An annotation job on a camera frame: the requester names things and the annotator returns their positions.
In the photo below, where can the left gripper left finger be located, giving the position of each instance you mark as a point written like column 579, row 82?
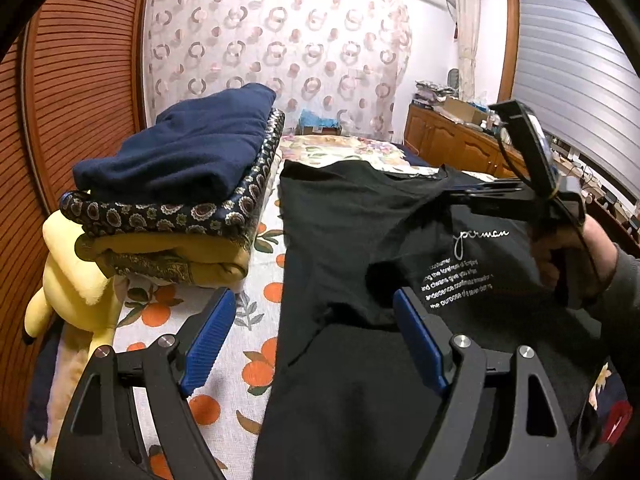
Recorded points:
column 101, row 436

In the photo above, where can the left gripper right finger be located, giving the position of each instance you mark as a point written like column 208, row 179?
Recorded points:
column 498, row 417

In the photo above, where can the black printed t-shirt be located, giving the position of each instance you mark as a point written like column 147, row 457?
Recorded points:
column 347, row 401

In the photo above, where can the dark grey sleeve forearm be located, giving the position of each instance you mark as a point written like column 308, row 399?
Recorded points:
column 620, row 313

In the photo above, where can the right hand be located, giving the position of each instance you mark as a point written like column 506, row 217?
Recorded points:
column 588, row 253

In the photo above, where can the orange print bed sheet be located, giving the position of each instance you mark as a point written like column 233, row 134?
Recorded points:
column 230, row 407

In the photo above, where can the yellow plush toy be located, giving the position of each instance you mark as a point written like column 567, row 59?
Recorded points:
column 74, row 289

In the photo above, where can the cardboard box on cabinet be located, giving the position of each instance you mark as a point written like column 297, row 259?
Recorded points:
column 464, row 111

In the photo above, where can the wooden sideboard cabinet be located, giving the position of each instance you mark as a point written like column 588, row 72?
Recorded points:
column 439, row 141

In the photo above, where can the mustard yellow folded garment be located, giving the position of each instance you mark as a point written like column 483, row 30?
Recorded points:
column 189, row 259

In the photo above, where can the grey window blind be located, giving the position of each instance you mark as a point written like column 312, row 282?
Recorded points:
column 577, row 79

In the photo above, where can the dark patterned folded garment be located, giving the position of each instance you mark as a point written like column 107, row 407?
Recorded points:
column 231, row 217

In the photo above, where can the navy folded garment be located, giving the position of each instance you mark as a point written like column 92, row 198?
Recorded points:
column 197, row 152

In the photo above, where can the blue item box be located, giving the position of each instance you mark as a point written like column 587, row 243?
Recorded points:
column 310, row 123

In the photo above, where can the floral quilt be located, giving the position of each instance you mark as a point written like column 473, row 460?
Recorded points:
column 319, row 151

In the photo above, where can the circle pattern curtain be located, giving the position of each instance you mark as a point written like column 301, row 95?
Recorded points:
column 338, row 59

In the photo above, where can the brown louvered wardrobe door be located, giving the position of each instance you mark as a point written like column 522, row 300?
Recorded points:
column 70, row 89

